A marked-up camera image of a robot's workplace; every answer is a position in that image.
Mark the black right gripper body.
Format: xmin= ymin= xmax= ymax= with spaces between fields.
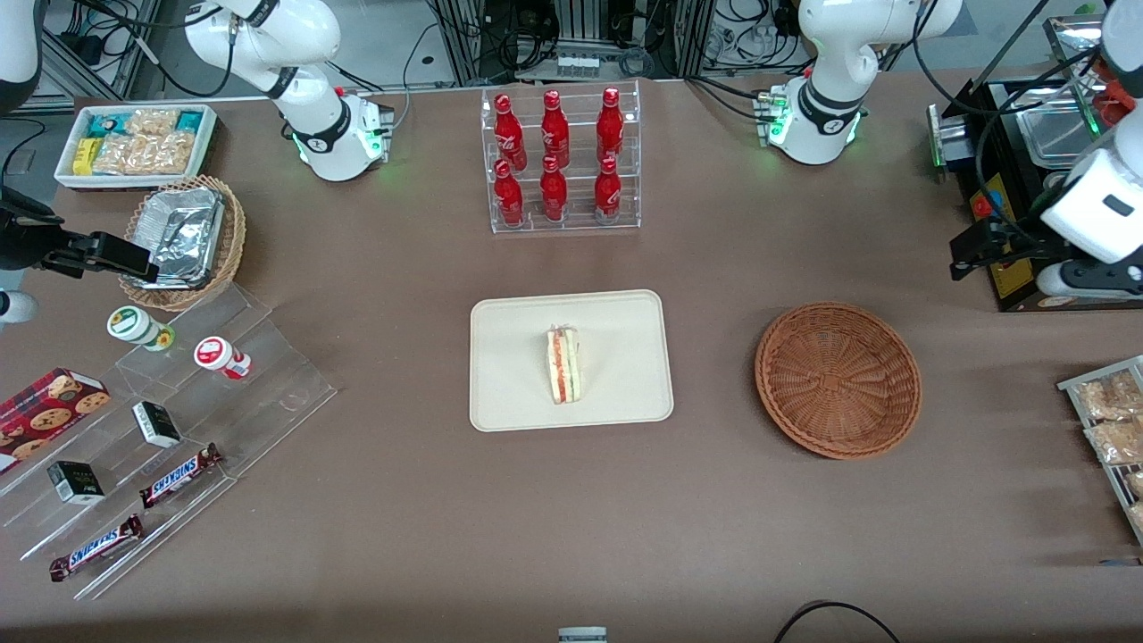
xmin=0 ymin=188 xmax=71 ymax=274

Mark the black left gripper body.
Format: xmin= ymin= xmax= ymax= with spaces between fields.
xmin=980 ymin=217 xmax=1071 ymax=271

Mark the plastic-wrapped triangle sandwich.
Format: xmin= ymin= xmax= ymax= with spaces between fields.
xmin=546 ymin=326 xmax=582 ymax=406

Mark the aluminium foil tray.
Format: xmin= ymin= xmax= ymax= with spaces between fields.
xmin=132 ymin=186 xmax=226 ymax=290

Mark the small light wicker basket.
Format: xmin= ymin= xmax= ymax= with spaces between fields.
xmin=118 ymin=174 xmax=248 ymax=313

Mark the round brown wicker basket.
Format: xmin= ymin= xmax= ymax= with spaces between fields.
xmin=755 ymin=302 xmax=923 ymax=461

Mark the tray of packaged crackers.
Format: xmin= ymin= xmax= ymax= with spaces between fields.
xmin=1057 ymin=355 xmax=1143 ymax=547

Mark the cream rectangular plastic tray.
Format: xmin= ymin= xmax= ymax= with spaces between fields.
xmin=469 ymin=288 xmax=675 ymax=434

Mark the green lid yogurt cup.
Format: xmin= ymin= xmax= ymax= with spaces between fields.
xmin=106 ymin=305 xmax=177 ymax=353

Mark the black sealing machine yellow panel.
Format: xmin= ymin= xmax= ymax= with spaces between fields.
xmin=927 ymin=13 xmax=1143 ymax=313

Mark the white rectangular snack bin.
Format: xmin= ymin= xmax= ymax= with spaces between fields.
xmin=53 ymin=104 xmax=220 ymax=191

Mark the clear bag of rice crackers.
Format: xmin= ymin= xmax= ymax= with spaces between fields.
xmin=125 ymin=108 xmax=181 ymax=138
xmin=93 ymin=132 xmax=196 ymax=177

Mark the red lid yogurt cup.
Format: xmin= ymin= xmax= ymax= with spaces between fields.
xmin=193 ymin=335 xmax=254 ymax=381

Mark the small black carton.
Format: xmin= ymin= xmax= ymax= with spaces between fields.
xmin=46 ymin=460 xmax=106 ymax=506
xmin=131 ymin=400 xmax=183 ymax=449

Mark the clear acrylic stepped stand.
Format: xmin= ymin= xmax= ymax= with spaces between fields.
xmin=0 ymin=283 xmax=339 ymax=602

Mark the red cookie box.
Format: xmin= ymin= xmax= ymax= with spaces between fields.
xmin=0 ymin=367 xmax=113 ymax=476

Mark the Snickers chocolate bar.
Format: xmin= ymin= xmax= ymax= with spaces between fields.
xmin=48 ymin=514 xmax=145 ymax=583
xmin=138 ymin=443 xmax=225 ymax=511

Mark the red cola bottle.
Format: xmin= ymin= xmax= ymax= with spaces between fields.
xmin=538 ymin=155 xmax=570 ymax=223
xmin=593 ymin=155 xmax=623 ymax=225
xmin=492 ymin=159 xmax=526 ymax=228
xmin=539 ymin=88 xmax=572 ymax=169
xmin=596 ymin=86 xmax=625 ymax=163
xmin=493 ymin=93 xmax=529 ymax=172

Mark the clear acrylic bottle rack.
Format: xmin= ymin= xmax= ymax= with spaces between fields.
xmin=480 ymin=78 xmax=643 ymax=236

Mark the white power strip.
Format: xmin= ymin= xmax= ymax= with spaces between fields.
xmin=552 ymin=52 xmax=628 ymax=79

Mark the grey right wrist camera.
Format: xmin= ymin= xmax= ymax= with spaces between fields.
xmin=0 ymin=289 xmax=40 ymax=326

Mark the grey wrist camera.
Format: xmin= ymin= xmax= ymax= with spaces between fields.
xmin=1035 ymin=257 xmax=1143 ymax=301
xmin=0 ymin=289 xmax=40 ymax=326

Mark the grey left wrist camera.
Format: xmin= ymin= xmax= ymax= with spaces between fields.
xmin=1035 ymin=257 xmax=1143 ymax=301

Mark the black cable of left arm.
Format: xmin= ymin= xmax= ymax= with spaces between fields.
xmin=909 ymin=0 xmax=1104 ymax=235

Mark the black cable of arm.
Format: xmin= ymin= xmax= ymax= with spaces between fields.
xmin=909 ymin=0 xmax=1104 ymax=235
xmin=70 ymin=0 xmax=237 ymax=100

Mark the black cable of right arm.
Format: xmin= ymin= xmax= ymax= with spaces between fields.
xmin=70 ymin=0 xmax=237 ymax=100

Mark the black looped cable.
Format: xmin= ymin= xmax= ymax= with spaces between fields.
xmin=772 ymin=599 xmax=905 ymax=643

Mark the aluminium frame equipment rack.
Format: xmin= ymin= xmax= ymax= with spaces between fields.
xmin=429 ymin=0 xmax=717 ymax=87

